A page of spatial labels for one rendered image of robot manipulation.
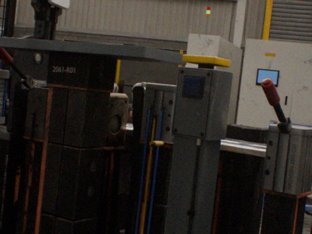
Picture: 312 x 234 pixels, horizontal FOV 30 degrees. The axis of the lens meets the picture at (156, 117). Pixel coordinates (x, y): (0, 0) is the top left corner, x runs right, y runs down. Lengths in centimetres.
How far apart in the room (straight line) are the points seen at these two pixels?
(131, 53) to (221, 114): 18
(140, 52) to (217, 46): 838
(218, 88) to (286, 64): 832
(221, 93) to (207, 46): 840
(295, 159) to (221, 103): 17
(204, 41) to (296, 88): 162
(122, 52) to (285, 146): 32
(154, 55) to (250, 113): 831
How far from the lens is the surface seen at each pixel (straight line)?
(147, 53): 94
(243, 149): 119
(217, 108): 93
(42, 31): 117
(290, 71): 924
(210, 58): 92
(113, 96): 125
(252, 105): 925
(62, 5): 119
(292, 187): 103
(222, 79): 93
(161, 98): 114
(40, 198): 113
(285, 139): 103
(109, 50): 98
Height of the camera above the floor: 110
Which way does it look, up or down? 3 degrees down
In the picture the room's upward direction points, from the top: 6 degrees clockwise
